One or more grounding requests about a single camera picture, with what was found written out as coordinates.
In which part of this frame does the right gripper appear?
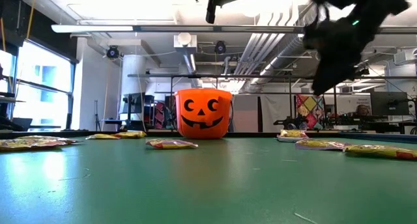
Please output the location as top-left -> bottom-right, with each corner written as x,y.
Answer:
302,17 -> 382,96

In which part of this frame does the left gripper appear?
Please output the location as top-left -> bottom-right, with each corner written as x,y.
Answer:
185,0 -> 257,25

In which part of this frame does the yellow Sour Patch Kids packet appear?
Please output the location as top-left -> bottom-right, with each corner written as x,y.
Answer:
0,139 -> 68,152
14,135 -> 78,145
295,139 -> 351,151
85,133 -> 120,141
145,138 -> 199,150
113,130 -> 148,139
279,129 -> 309,139
343,145 -> 417,161

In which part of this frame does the person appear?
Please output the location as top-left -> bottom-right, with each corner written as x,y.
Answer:
354,104 -> 371,118

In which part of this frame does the black computer monitor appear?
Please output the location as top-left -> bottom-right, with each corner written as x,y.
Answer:
370,91 -> 410,117

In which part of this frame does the white ceiling unit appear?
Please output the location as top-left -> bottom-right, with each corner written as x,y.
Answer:
173,33 -> 198,54

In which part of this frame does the black pipe rack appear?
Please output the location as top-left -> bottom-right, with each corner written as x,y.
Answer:
126,73 -> 417,133

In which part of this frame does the white partition panel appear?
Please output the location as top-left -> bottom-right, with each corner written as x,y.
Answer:
233,93 -> 297,133

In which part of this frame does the orange pumpkin face bucket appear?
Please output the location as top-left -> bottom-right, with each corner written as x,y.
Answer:
174,88 -> 234,139

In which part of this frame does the green table mat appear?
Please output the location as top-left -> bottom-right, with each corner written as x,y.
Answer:
0,134 -> 417,224

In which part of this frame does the large black framed window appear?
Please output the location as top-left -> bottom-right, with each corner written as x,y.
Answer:
0,31 -> 79,132

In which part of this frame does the white wall sign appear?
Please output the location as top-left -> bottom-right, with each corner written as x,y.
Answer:
337,95 -> 372,116

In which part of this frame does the colourful patchwork wall hanging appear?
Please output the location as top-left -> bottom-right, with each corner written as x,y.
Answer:
295,94 -> 326,130

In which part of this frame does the silver ventilation duct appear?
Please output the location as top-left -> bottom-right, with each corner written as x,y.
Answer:
234,0 -> 326,91

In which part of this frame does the round black ceiling camera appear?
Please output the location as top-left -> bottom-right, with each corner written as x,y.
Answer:
106,45 -> 121,59
214,40 -> 227,55

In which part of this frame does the yellow hanging strap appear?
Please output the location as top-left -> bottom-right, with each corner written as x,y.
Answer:
25,0 -> 37,41

